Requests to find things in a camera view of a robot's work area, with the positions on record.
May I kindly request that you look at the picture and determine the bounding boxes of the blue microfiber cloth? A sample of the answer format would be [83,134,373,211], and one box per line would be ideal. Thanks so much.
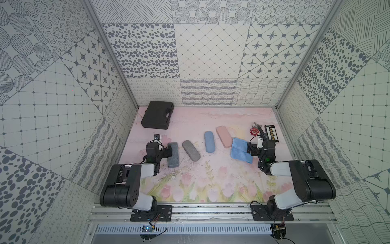
[230,138,253,164]

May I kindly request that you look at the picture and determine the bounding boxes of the pink eyeglass case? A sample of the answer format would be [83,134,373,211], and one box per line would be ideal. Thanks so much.
[216,126,233,148]

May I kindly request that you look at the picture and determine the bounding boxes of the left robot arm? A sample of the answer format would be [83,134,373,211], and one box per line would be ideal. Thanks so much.
[100,134,179,214]

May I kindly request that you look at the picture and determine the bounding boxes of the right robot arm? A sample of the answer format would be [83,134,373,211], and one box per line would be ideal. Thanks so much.
[247,129,336,213]

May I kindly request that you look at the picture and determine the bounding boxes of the black plastic tool case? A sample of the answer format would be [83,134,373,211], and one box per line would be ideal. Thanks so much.
[141,101,174,130]

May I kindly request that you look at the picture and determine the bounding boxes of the blue eyeglass case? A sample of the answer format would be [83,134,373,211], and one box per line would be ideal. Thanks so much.
[204,131,215,153]

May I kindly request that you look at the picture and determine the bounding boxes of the black box with figures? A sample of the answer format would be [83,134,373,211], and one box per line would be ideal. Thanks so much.
[265,125,279,143]

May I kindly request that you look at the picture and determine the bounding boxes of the left controller board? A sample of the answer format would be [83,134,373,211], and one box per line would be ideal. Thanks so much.
[140,225,155,241]

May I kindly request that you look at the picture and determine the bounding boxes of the controller board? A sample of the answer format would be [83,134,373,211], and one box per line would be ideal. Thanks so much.
[271,224,286,241]
[140,225,155,241]

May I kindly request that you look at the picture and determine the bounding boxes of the white vent grille strip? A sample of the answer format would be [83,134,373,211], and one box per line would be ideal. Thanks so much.
[95,224,271,235]

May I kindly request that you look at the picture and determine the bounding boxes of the right controller board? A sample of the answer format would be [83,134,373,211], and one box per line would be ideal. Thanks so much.
[271,224,286,241]

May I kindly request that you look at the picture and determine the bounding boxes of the red and black clip cables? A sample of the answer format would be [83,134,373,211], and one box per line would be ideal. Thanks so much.
[249,121,264,137]

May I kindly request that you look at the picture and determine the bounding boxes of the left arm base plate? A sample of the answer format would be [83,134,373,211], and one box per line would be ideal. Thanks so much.
[130,205,173,222]

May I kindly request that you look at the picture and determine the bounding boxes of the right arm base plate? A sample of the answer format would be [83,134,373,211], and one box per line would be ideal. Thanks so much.
[250,204,294,222]

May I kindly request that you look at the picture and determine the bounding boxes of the aluminium rail frame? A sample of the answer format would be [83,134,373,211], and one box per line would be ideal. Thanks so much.
[86,202,339,225]

